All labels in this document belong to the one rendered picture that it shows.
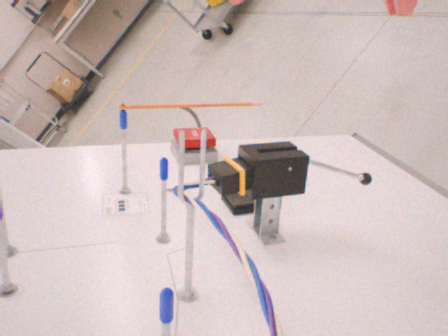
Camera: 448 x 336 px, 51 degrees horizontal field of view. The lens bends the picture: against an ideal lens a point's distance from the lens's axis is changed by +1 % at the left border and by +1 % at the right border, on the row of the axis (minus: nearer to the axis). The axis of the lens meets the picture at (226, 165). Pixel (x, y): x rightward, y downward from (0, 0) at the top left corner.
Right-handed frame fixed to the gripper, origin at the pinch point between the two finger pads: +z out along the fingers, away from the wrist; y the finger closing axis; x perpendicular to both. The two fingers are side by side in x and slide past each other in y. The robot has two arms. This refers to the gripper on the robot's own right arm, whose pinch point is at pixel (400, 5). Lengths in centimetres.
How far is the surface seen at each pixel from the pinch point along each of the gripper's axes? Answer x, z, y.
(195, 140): -16.6, 16.5, -18.4
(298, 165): -12.1, 12.2, 2.3
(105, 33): 39, 131, -801
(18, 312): -37.7, 15.9, 6.1
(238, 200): -15.9, 18.8, -5.0
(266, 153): -14.6, 10.9, 0.9
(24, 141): -46, 37, -90
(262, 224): -15.8, 18.2, 1.3
